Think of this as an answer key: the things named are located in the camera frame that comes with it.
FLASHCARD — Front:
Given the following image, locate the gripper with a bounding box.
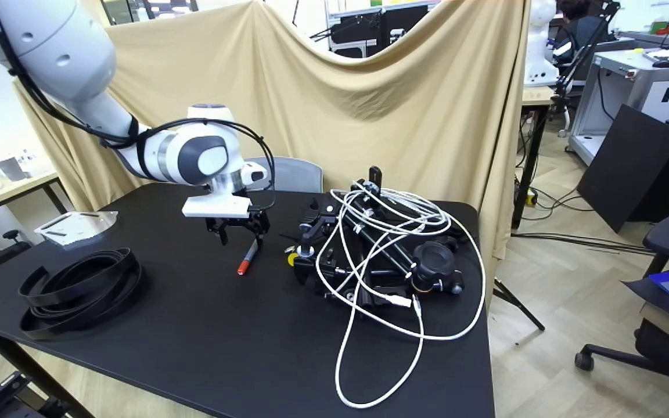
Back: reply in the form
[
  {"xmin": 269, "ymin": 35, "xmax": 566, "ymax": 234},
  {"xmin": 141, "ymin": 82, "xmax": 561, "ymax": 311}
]
[{"xmin": 205, "ymin": 210, "xmax": 271, "ymax": 250}]

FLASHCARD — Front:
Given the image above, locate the grey marker with red cap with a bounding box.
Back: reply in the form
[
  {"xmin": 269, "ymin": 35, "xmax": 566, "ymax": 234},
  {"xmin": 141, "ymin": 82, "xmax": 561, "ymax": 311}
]
[{"xmin": 237, "ymin": 240, "xmax": 260, "ymax": 276}]

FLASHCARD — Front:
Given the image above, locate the folded black tripod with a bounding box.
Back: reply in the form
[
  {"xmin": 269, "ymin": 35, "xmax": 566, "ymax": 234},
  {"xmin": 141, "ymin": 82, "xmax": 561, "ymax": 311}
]
[{"xmin": 284, "ymin": 165, "xmax": 466, "ymax": 308}]

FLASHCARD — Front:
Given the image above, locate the beige cloth curtain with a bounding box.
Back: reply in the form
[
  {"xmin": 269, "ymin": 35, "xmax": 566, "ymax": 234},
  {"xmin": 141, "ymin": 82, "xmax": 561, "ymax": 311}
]
[{"xmin": 12, "ymin": 0, "xmax": 531, "ymax": 273}]

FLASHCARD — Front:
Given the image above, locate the wooden side table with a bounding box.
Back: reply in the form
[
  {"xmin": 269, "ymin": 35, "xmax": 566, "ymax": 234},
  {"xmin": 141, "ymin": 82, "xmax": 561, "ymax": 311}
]
[{"xmin": 0, "ymin": 171, "xmax": 70, "ymax": 224}]

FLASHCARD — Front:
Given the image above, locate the wooden table with black legs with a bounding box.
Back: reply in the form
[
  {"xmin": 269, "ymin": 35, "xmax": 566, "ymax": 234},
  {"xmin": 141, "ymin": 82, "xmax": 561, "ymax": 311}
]
[{"xmin": 510, "ymin": 86, "xmax": 557, "ymax": 230}]

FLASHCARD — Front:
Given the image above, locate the white humanoid robot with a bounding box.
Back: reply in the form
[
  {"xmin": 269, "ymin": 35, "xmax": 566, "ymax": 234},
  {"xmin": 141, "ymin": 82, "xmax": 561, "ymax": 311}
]
[{"xmin": 523, "ymin": 0, "xmax": 562, "ymax": 88}]

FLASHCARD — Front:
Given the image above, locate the black pole stand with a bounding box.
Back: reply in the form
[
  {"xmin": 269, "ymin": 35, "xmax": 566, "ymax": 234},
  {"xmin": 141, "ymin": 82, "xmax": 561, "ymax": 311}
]
[{"xmin": 552, "ymin": 0, "xmax": 622, "ymax": 100}]

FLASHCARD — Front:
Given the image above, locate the black panel board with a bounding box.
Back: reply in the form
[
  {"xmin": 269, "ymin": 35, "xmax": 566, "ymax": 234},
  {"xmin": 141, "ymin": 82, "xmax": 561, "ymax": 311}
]
[{"xmin": 576, "ymin": 104, "xmax": 669, "ymax": 233}]

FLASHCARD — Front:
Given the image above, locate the person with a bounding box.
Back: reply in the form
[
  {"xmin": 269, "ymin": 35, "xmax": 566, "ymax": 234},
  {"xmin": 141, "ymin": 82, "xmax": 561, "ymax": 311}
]
[{"xmin": 551, "ymin": 0, "xmax": 609, "ymax": 66}]

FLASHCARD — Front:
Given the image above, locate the grey cabinet desk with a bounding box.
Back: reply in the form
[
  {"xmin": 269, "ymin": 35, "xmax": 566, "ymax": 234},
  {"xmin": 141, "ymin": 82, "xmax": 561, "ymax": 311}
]
[{"xmin": 567, "ymin": 48, "xmax": 669, "ymax": 167}]

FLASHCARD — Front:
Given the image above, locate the black office chair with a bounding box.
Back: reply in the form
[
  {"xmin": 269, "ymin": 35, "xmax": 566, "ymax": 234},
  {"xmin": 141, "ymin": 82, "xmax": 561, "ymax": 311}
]
[{"xmin": 574, "ymin": 210, "xmax": 669, "ymax": 392}]

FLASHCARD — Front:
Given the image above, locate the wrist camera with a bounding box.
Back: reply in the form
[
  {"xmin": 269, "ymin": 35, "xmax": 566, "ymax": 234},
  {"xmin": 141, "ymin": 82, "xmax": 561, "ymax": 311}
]
[{"xmin": 182, "ymin": 194, "xmax": 253, "ymax": 219}]

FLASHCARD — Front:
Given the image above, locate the coil of black strap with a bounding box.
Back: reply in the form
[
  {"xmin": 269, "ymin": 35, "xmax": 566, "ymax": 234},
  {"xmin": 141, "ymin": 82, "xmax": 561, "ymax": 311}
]
[{"xmin": 17, "ymin": 247, "xmax": 145, "ymax": 341}]

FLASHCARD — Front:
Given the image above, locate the white cable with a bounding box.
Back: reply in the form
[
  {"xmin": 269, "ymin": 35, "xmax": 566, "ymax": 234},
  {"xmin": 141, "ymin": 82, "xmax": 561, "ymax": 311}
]
[{"xmin": 313, "ymin": 180, "xmax": 487, "ymax": 409}]

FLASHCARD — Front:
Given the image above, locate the black metal frame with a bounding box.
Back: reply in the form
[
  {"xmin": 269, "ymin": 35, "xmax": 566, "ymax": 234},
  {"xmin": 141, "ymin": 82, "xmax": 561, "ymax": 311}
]
[{"xmin": 0, "ymin": 370, "xmax": 71, "ymax": 418}]

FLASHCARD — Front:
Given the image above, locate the bundle of black floor cables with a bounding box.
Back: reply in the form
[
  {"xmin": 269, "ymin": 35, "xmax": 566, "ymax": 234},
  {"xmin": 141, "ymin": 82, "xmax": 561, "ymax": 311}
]
[{"xmin": 511, "ymin": 185, "xmax": 663, "ymax": 257}]

